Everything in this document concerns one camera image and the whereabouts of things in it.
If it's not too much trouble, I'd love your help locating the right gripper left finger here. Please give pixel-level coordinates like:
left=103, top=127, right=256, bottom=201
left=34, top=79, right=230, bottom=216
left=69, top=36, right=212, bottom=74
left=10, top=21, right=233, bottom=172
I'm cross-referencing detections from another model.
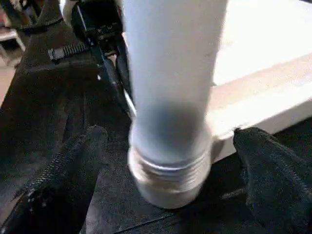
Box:
left=0, top=125, right=109, bottom=234

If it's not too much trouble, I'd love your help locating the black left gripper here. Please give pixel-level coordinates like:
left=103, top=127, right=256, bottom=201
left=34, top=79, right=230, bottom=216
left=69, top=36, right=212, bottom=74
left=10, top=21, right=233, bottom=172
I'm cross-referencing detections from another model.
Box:
left=71, top=0, right=133, bottom=118

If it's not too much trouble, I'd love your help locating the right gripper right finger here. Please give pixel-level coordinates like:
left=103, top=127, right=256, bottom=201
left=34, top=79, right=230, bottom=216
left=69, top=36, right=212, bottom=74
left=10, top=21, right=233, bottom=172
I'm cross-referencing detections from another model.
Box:
left=233, top=126, right=312, bottom=234

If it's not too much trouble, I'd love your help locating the white plastic table leg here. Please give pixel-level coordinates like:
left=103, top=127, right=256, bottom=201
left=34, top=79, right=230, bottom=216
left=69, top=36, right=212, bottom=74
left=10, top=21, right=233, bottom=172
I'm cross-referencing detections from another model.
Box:
left=119, top=0, right=229, bottom=210

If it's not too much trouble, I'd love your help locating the white plastic table top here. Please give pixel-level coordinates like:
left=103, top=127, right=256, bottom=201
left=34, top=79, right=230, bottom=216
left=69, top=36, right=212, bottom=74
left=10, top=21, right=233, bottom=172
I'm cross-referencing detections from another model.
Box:
left=204, top=0, right=312, bottom=164

